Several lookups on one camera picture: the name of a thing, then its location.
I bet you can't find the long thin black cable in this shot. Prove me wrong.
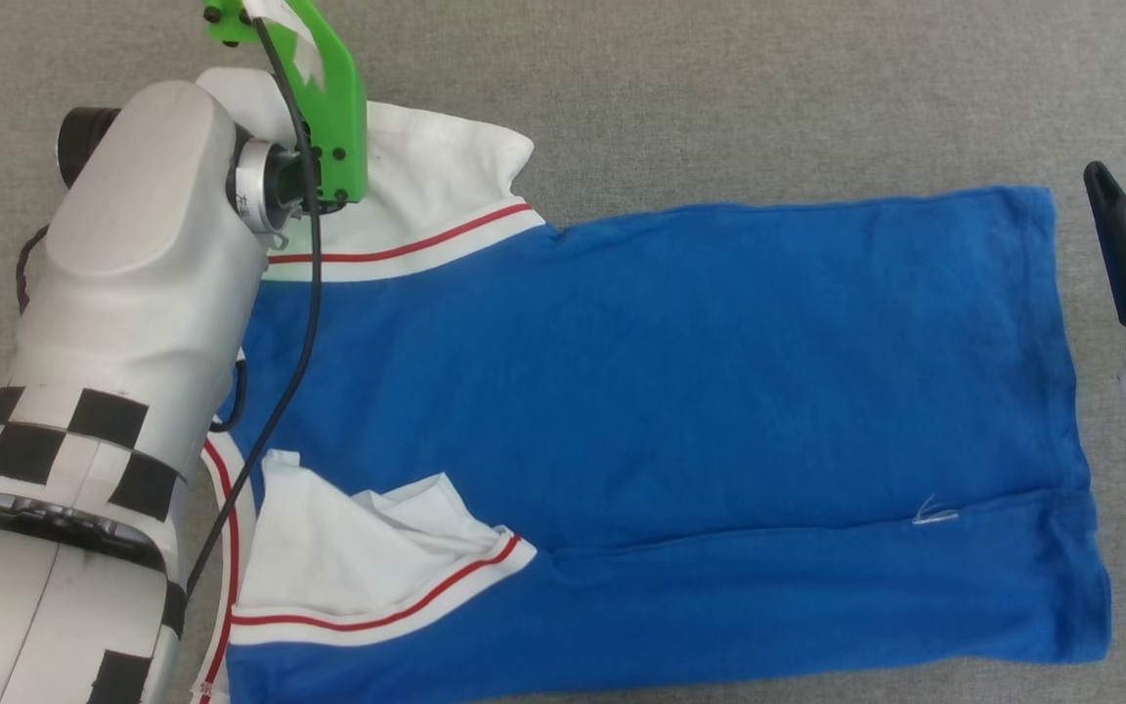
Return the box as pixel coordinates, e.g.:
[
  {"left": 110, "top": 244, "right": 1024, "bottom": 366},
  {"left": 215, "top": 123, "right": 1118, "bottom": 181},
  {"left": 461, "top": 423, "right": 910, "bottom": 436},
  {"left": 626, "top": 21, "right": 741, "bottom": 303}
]
[{"left": 184, "top": 8, "right": 325, "bottom": 597}]

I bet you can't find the short thin black cable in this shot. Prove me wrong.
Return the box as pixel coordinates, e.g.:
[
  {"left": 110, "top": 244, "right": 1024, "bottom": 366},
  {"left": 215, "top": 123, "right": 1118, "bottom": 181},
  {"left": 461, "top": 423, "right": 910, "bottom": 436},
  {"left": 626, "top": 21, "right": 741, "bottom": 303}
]
[{"left": 15, "top": 223, "right": 53, "bottom": 316}]

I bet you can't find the blue and white shirt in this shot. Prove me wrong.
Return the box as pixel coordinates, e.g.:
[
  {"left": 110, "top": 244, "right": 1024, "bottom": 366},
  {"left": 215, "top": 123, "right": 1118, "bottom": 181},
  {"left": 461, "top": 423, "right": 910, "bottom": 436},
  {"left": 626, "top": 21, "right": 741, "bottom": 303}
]
[{"left": 190, "top": 96, "right": 1112, "bottom": 704}]

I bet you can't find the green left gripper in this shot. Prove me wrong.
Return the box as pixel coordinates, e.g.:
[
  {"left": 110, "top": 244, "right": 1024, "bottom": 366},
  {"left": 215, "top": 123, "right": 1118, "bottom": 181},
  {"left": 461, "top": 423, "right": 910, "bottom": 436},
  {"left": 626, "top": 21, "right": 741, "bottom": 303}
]
[{"left": 203, "top": 0, "right": 369, "bottom": 206}]

